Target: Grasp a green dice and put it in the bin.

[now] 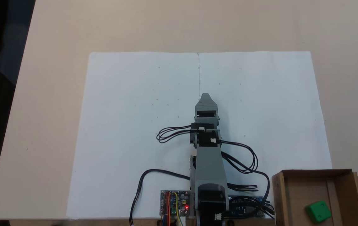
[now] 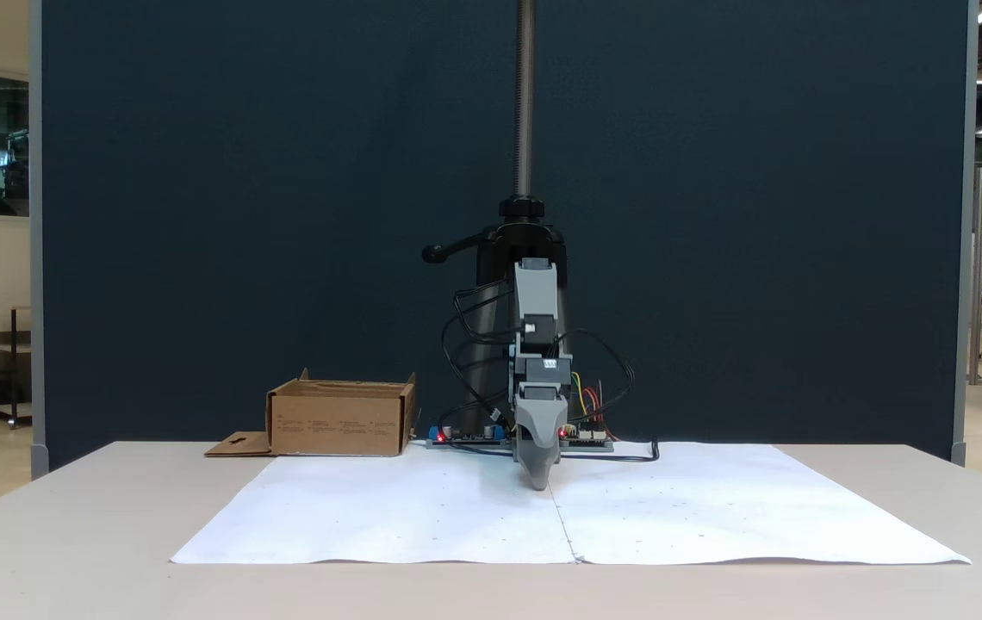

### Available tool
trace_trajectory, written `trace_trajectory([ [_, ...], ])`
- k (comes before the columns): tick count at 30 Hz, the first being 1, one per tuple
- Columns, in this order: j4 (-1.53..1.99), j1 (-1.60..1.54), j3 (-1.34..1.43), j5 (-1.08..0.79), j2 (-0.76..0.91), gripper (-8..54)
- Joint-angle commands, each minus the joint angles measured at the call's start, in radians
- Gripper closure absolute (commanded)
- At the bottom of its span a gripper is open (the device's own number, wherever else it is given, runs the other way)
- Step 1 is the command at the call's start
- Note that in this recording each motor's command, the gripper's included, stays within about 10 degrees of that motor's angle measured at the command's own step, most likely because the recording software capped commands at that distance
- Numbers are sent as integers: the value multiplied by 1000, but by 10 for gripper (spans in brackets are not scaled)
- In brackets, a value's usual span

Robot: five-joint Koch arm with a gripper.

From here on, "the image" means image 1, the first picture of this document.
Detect yellow wire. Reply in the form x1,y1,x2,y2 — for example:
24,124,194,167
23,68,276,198
173,192,184,226

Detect brown cardboard box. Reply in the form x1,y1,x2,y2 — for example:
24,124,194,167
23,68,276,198
272,169,358,226

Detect black elbow motor cable loop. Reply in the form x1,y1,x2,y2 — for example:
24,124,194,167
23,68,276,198
220,141,259,174

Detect black shoulder cable to board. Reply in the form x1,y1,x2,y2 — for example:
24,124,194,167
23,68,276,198
226,168,275,219

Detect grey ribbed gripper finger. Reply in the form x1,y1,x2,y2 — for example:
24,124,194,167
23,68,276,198
194,93,219,111

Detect black cable bundle at base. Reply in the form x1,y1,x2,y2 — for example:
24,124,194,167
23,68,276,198
228,183,258,192

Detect circuit board with red LED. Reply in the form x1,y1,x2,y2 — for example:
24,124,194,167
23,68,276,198
160,190,196,218

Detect orange wire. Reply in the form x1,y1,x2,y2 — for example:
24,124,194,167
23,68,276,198
165,191,171,226

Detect green dice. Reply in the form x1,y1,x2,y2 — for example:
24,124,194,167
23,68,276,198
305,201,332,224

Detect blue circuit board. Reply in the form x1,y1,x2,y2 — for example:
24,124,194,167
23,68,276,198
229,195,266,218

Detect black gripper motor cable loop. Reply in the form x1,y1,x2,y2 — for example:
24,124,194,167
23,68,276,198
156,125,196,144

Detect white paper sheet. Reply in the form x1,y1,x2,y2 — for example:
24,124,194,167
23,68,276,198
198,51,333,219
67,52,201,219

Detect long black base cable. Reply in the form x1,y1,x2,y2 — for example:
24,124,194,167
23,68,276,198
129,169,192,226

